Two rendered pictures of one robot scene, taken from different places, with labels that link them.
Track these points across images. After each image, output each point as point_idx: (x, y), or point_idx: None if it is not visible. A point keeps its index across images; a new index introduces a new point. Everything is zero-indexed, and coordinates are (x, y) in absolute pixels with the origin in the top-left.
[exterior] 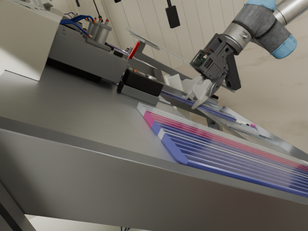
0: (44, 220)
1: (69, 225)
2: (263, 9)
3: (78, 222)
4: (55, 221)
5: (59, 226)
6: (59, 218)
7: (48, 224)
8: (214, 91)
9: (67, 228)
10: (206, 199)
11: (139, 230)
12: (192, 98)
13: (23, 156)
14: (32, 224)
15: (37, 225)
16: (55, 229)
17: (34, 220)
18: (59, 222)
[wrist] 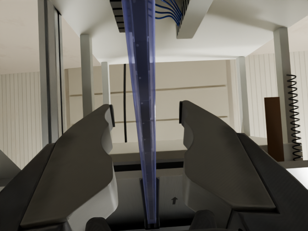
0: (102, 51)
1: (119, 39)
2: None
3: (120, 35)
4: (107, 46)
5: (116, 44)
6: (106, 44)
7: (109, 48)
8: (276, 166)
9: (123, 40)
10: None
11: (194, 13)
12: (106, 112)
13: None
14: (102, 55)
15: (106, 52)
16: (118, 45)
17: (98, 54)
18: (111, 44)
